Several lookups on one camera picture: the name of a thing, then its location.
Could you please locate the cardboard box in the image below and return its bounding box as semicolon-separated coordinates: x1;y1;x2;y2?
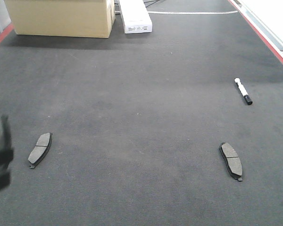
5;0;115;38

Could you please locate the brake pad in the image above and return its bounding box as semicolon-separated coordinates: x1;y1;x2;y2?
219;142;243;182
28;132;52;169

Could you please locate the black white marker pen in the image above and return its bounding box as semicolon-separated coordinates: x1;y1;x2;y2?
234;78;253;105

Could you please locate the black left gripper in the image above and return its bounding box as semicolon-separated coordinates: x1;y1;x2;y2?
0;115;14;190

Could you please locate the long white box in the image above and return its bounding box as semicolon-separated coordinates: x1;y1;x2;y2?
118;0;152;34

